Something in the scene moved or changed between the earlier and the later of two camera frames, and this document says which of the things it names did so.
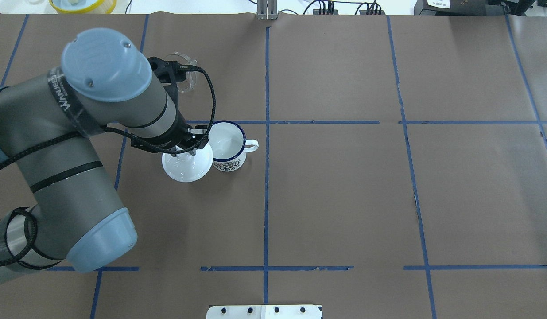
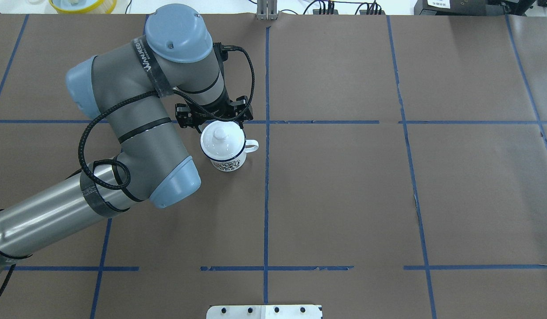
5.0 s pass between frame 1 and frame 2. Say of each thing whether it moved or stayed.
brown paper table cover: stayed
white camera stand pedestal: stayed
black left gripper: moved
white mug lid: moved
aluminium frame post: stayed
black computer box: stayed
